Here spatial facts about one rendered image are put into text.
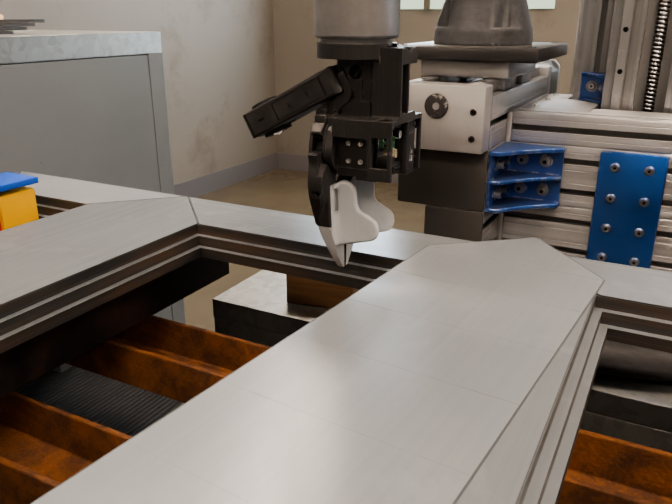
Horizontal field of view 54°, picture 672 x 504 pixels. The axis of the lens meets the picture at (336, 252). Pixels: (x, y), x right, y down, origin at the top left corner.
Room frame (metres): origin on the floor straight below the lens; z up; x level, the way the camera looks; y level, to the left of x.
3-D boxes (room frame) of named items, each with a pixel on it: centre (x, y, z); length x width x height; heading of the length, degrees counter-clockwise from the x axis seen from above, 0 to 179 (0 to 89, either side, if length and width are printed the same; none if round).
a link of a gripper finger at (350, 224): (0.59, -0.01, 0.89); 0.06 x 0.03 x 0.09; 62
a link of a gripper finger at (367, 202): (0.62, -0.03, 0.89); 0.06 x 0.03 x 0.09; 62
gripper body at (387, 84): (0.60, -0.03, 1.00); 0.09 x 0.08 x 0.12; 62
